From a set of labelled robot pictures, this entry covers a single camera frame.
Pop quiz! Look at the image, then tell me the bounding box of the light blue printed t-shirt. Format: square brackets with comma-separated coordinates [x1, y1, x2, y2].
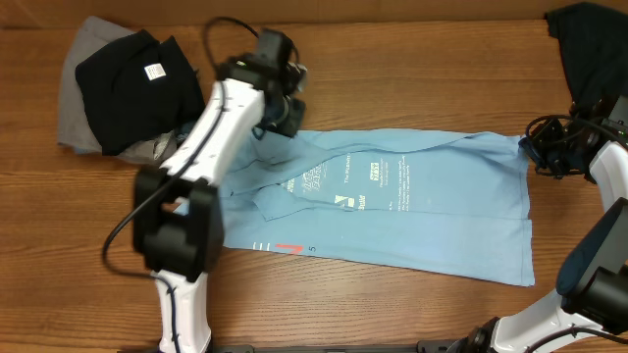
[219, 129, 535, 286]

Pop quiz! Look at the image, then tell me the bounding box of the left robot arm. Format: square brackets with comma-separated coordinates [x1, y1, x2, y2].
[132, 29, 307, 352]

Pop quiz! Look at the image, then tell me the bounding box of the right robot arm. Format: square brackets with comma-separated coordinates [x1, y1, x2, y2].
[417, 95, 627, 353]

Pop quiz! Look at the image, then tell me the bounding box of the folded blue garment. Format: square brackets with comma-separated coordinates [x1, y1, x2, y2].
[174, 121, 195, 145]

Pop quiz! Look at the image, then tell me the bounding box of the dark garment at right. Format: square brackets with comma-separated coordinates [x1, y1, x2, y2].
[545, 2, 627, 106]

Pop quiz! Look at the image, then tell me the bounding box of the folded black garment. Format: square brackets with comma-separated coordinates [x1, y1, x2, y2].
[75, 29, 205, 156]

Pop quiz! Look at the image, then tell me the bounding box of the folded grey garment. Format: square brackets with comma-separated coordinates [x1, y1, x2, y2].
[57, 16, 179, 165]

